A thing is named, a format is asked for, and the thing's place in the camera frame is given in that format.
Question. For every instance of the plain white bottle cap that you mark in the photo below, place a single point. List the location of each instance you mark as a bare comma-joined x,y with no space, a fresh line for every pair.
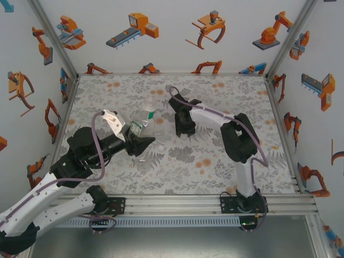
184,137

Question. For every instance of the clear bottle wide green label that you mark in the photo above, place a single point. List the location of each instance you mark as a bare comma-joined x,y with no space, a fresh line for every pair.
137,128

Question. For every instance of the clear bottle thin green label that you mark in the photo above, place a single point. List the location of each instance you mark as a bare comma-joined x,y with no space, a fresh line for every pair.
149,107

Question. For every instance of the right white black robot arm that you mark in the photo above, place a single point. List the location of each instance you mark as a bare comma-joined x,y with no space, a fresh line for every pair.
246,177

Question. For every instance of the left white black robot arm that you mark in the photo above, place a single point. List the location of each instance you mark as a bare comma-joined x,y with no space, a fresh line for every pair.
40,193

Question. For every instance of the floral patterned table cover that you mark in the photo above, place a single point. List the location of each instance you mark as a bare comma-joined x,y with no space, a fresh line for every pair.
172,177

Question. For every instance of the small controller circuit board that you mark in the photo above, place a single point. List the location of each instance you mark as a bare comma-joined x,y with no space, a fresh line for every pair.
248,222
100,219

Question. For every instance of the aluminium frame side rail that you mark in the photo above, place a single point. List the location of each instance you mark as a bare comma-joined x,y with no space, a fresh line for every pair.
64,121
285,134

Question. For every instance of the wide aluminium base rail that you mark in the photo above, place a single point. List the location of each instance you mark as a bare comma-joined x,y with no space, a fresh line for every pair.
172,205

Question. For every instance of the aluminium frame post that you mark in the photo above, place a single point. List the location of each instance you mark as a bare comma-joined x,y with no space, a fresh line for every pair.
53,40
290,40

